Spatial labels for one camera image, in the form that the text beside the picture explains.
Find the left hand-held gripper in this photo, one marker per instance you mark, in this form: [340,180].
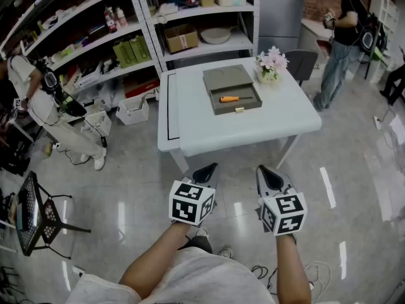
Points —
[185,206]

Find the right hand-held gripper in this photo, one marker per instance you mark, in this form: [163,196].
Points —
[286,215]

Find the grey box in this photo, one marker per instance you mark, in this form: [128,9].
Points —
[228,81]

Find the person's right forearm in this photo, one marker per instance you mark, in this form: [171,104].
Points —
[292,268]

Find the person's left forearm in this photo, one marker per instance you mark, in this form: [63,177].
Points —
[155,258]

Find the open cardboard box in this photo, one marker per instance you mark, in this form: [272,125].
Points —
[182,40]

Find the yellowish beige plastic container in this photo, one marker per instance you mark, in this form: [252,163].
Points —
[207,1]

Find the white table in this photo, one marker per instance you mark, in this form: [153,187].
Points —
[240,128]

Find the person's black shorts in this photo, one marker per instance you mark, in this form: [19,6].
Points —
[199,244]

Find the white perforated basket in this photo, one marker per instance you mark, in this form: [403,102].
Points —
[96,125]
[133,111]

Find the person's white t-shirt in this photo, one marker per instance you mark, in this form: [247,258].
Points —
[202,280]

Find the red flat carton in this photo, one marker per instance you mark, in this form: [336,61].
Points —
[140,89]

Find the pink flowers in white vase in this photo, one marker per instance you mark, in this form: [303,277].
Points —
[272,63]

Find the white power strip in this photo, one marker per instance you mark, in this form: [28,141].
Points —
[377,122]

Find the grey chair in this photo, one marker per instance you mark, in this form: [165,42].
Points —
[302,62]

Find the white pan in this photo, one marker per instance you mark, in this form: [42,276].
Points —
[215,36]

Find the white side cabinet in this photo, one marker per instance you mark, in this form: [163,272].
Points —
[311,30]

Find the wide white metal shelf unit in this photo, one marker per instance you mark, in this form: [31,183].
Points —
[139,27]

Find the narrow white metal shelf unit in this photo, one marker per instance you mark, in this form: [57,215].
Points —
[209,10]

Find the white telephone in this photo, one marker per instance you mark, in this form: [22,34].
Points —
[167,9]

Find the grey refrigerator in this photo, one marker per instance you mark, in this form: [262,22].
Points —
[280,11]

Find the pink liquid bottle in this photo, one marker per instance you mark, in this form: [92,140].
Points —
[121,17]

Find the dark soda bottle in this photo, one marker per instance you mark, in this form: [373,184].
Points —
[110,21]

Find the black metal mesh stool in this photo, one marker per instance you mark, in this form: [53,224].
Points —
[30,214]

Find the tall white cubby cabinet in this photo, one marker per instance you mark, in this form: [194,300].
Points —
[384,11]

